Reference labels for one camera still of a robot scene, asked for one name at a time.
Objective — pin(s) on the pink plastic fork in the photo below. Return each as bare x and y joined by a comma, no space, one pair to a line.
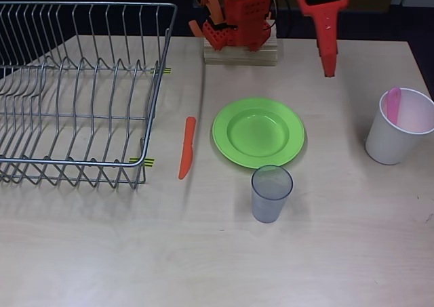
394,103

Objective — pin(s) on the green plastic plate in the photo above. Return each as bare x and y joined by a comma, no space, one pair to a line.
257,131

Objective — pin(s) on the translucent plastic tumbler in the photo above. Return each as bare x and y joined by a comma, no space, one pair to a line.
269,202

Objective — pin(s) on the orange plastic knife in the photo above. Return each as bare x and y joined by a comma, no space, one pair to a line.
188,151

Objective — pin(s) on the red robot arm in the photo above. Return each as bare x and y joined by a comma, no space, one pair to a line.
247,19

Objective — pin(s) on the wooden base block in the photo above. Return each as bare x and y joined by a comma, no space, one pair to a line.
237,58

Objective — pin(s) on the orange plastic clamp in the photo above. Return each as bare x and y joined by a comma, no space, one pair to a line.
204,1

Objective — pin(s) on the white paper cup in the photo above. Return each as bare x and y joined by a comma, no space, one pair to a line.
386,147

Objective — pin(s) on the yellow black striped tape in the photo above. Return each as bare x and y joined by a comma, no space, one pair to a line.
150,162
167,71

